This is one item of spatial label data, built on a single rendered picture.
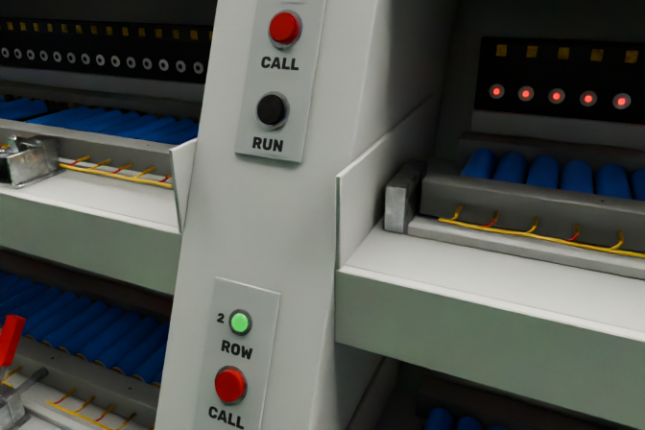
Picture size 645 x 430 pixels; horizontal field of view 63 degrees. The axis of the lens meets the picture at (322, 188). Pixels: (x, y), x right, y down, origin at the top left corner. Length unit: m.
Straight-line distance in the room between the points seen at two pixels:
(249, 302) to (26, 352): 0.27
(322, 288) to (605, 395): 0.13
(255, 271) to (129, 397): 0.19
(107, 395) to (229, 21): 0.29
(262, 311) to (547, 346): 0.14
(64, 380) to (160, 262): 0.18
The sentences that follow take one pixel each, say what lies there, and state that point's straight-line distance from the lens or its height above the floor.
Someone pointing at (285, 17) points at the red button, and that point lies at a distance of 0.28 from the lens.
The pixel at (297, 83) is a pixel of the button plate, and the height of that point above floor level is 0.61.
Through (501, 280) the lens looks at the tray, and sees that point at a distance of 0.27.
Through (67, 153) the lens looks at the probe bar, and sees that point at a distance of 0.44.
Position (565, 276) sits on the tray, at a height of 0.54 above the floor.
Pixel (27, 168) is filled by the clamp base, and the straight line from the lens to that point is 0.42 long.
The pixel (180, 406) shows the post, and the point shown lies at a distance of 0.33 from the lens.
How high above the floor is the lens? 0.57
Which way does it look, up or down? 2 degrees down
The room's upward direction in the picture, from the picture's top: 9 degrees clockwise
